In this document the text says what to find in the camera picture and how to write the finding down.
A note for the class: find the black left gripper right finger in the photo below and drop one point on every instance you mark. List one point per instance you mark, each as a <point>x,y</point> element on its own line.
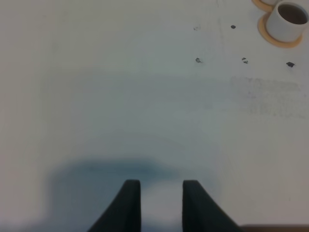
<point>200,213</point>

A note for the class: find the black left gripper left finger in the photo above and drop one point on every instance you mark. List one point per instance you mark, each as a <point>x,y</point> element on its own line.
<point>124,213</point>

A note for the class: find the orange coaster near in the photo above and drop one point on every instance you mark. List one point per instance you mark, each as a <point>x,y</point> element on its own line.
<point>263,32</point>

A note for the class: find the orange coaster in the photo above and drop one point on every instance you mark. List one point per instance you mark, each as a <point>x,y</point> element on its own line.
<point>263,32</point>
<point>265,5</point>

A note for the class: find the white teacup near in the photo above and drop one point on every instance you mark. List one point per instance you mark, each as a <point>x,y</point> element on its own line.
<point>287,21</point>

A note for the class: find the orange coaster far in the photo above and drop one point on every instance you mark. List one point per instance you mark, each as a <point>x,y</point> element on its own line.
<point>265,5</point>

